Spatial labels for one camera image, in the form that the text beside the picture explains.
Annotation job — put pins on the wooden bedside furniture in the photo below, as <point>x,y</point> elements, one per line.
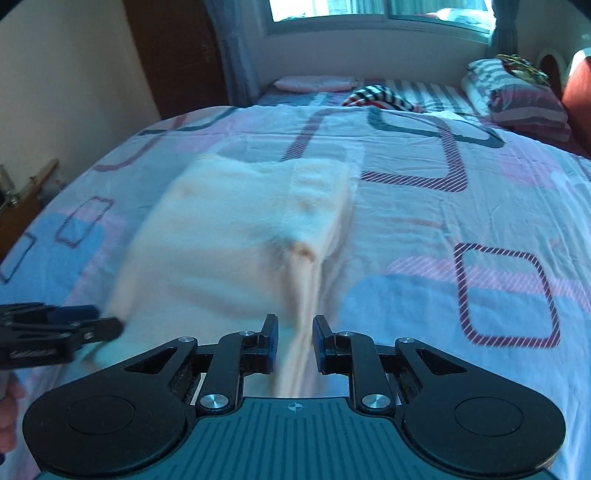
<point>23,212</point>

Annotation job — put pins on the person's left hand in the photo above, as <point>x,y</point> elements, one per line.
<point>10,420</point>

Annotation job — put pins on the brown wooden wardrobe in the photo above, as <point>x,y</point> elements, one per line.
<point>180,55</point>

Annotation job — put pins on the white flat pillow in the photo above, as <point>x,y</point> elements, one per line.
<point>314,83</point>

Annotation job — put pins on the black white red striped cloth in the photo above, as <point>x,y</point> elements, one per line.
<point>383,98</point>

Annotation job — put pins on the cream knit garment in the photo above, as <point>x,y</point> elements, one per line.
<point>221,258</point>

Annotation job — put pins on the gold patterned cloth item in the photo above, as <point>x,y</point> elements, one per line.
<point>524,67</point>

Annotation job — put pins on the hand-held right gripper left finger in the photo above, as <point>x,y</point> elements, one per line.
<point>272,341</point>

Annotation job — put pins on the folded striped blanket stack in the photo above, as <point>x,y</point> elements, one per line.
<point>521,104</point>

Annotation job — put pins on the grey curtain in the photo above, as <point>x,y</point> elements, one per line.
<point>242,50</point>

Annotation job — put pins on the window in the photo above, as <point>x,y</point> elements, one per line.
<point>369,11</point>

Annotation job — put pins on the dark blue curtain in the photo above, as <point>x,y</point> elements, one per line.
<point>505,27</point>

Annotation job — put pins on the white red heart headboard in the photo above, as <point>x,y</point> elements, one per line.
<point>577,97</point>

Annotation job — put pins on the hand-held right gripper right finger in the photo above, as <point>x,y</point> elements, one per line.
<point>318,344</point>

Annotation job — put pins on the striped bed sheet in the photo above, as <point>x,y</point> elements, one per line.
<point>438,94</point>

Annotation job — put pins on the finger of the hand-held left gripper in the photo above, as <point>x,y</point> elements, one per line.
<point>101,328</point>
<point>74,314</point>

